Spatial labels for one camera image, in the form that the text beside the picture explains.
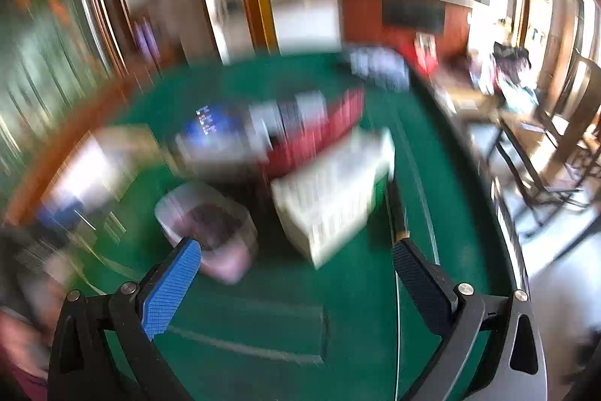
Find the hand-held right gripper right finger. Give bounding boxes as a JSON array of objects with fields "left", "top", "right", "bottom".
[{"left": 393, "top": 238, "right": 548, "bottom": 401}]

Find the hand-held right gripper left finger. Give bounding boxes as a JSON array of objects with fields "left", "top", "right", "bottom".
[{"left": 47, "top": 236, "right": 202, "bottom": 401}]

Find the clear plastic container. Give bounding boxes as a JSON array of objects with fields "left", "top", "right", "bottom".
[{"left": 154, "top": 182, "right": 260, "bottom": 285}]

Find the black pen with red ends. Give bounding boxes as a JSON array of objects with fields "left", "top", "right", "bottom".
[{"left": 384, "top": 178, "right": 411, "bottom": 244}]

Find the green and white box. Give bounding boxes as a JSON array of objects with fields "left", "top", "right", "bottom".
[{"left": 42, "top": 125, "right": 160, "bottom": 221}]

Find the white medicine box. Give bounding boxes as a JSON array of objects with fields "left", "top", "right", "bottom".
[{"left": 271, "top": 127, "right": 396, "bottom": 269}]

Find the dark blue box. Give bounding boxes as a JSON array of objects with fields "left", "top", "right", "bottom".
[{"left": 176, "top": 100, "right": 285, "bottom": 169}]

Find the red box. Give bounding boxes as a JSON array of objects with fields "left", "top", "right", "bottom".
[{"left": 262, "top": 88, "right": 368, "bottom": 179}]

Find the wooden chair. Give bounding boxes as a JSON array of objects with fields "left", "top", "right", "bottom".
[{"left": 488, "top": 48, "right": 601, "bottom": 237}]

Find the pile of playing cards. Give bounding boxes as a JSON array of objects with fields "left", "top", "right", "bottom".
[{"left": 348, "top": 45, "right": 410, "bottom": 92}]

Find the pile of clothes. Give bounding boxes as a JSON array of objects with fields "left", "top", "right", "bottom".
[{"left": 492, "top": 43, "right": 532, "bottom": 88}]

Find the flower wall painting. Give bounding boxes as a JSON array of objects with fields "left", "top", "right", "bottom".
[{"left": 0, "top": 0, "right": 111, "bottom": 207}]

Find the black wall panel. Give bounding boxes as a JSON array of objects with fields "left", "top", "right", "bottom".
[{"left": 382, "top": 0, "right": 446, "bottom": 34}]

